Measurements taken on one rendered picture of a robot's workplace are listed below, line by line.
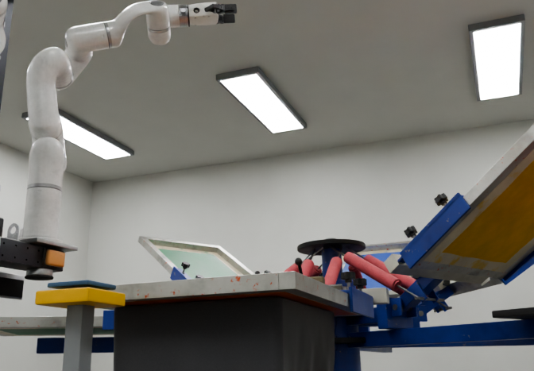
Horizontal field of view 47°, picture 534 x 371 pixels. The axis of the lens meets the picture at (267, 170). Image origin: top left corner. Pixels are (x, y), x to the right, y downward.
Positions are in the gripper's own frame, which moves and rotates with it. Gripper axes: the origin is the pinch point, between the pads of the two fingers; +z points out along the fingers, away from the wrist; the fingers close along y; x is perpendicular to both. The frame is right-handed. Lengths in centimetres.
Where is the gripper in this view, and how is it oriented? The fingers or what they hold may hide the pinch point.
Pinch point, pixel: (233, 13)
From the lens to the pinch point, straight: 217.0
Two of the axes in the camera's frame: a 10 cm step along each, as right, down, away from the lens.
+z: 9.9, -0.7, 1.2
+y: -1.2, 1.0, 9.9
